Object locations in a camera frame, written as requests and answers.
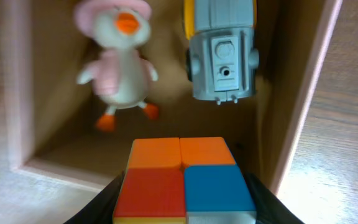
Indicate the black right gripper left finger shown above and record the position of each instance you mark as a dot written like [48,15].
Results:
[100,209]

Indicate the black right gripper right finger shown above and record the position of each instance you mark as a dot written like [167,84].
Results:
[269,208]

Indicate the colourful puzzle cube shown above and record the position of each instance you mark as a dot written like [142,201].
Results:
[183,180]

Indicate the grey yellow toy truck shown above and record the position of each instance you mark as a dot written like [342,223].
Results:
[221,60]

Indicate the white duck toy pink hat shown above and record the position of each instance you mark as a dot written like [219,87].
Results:
[120,76]

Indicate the pink open cardboard box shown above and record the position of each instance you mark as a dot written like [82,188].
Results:
[50,119]

